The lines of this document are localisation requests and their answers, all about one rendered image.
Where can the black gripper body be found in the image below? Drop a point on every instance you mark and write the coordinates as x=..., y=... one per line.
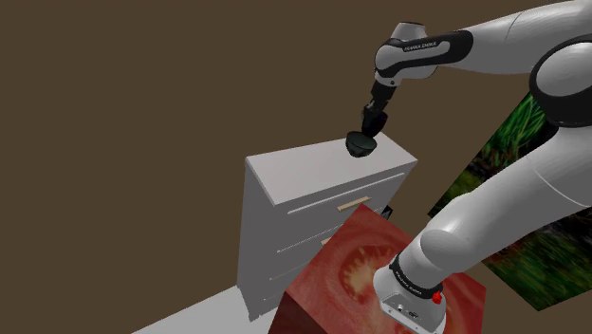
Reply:
x=373, y=119

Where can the dark green bowl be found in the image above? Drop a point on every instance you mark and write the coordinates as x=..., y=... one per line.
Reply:
x=360, y=144

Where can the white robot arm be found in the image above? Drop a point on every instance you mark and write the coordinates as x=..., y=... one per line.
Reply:
x=499, y=208

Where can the grey chest of drawers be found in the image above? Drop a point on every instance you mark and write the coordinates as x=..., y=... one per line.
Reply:
x=305, y=178

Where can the red tomato-patterned robot stand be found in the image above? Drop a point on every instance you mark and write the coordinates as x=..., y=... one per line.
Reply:
x=333, y=287

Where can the green grass wall picture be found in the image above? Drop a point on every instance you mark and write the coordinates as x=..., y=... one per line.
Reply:
x=536, y=268

